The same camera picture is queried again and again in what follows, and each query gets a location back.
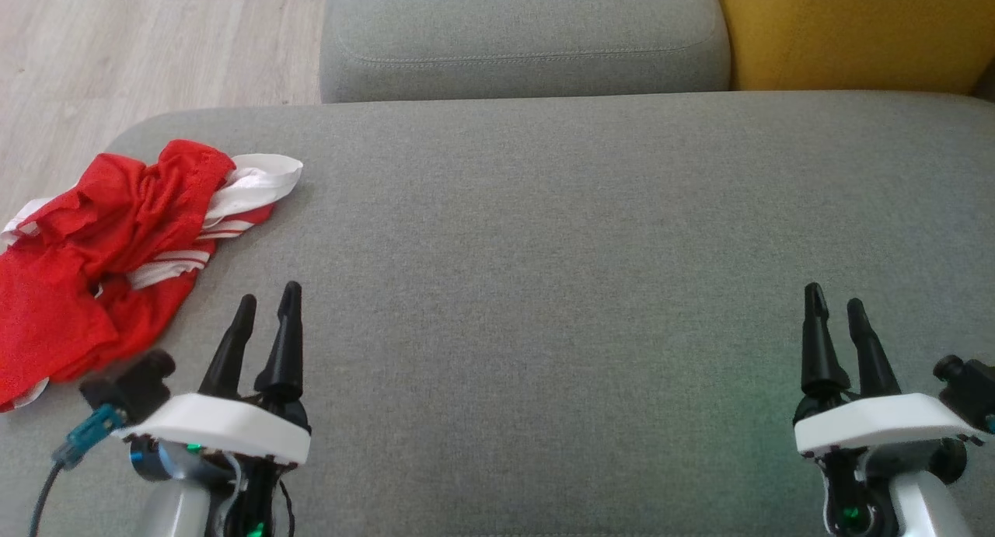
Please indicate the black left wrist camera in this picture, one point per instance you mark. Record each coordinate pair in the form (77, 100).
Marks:
(136, 385)

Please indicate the red shorts with number 23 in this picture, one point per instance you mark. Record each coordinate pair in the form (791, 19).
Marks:
(47, 312)

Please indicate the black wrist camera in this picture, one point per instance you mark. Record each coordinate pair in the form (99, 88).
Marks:
(972, 389)
(136, 385)

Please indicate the small grey sofa cushion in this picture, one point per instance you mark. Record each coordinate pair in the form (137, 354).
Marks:
(528, 32)

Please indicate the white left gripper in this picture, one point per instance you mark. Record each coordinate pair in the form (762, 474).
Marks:
(225, 432)

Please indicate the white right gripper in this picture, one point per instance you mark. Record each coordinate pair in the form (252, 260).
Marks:
(878, 424)

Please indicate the yellow sofa backrest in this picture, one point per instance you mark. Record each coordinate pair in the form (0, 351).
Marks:
(855, 32)

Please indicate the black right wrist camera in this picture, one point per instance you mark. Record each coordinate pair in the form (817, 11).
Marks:
(972, 389)

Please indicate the large grey sofa seat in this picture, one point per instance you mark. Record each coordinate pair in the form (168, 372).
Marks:
(544, 288)

